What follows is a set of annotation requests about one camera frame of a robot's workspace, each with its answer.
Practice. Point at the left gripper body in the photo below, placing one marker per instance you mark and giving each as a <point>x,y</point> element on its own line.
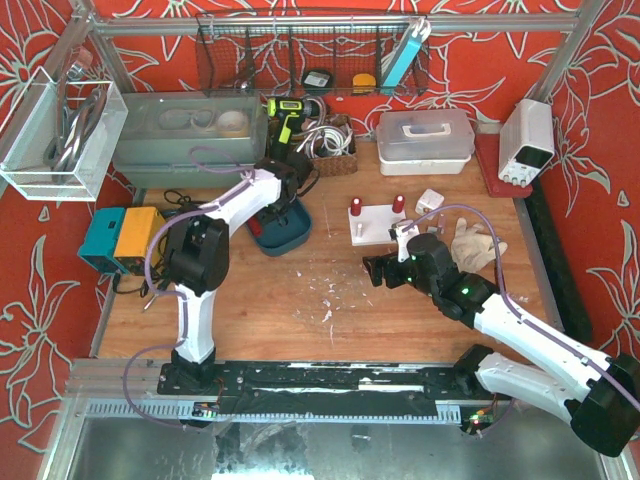
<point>275,214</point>

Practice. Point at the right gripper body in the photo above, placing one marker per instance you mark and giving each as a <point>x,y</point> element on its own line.
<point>382,270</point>

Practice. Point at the white peg base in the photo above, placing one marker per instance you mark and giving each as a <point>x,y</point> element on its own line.
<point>373,225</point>

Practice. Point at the red spring three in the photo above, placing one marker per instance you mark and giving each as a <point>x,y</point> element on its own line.
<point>355,209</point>

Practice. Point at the red spring one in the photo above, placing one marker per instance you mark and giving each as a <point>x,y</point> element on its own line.
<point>398,204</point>

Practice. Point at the red spring four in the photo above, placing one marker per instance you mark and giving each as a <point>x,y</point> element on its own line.
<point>255,227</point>

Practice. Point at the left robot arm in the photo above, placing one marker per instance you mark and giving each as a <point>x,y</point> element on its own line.
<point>197,254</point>

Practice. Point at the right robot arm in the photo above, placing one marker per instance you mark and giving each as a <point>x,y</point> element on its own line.
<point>596,394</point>

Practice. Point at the teal plastic tray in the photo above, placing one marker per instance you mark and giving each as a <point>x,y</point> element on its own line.
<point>277,241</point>

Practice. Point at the wicker basket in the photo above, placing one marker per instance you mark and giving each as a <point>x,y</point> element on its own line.
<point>331,146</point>

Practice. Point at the white work glove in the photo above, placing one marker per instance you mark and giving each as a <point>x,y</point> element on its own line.
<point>471,249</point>

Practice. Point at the white power adapter cube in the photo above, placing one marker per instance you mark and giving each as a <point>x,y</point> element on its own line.
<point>428,201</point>

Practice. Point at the white plastic storage box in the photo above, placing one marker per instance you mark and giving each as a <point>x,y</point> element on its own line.
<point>424,142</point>

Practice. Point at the black round tin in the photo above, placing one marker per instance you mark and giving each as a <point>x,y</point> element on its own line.
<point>317,81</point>

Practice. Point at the grey plastic toolbox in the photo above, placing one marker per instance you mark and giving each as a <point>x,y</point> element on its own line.
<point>188,140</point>

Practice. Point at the yellow teal box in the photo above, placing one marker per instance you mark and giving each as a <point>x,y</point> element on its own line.
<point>118,239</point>

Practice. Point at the white power supply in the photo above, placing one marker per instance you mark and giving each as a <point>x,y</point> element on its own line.
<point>526,143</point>

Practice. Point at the blue white book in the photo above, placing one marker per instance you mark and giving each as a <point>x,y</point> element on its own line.
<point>395,64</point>

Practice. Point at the clear acrylic bin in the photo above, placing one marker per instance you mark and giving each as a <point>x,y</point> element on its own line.
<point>57,145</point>

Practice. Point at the green cordless drill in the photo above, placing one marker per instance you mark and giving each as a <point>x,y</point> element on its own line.
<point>290,113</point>

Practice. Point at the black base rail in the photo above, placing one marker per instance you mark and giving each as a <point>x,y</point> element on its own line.
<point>319,390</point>

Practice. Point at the black wire basket shelf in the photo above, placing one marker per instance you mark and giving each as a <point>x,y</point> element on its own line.
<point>267,52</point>

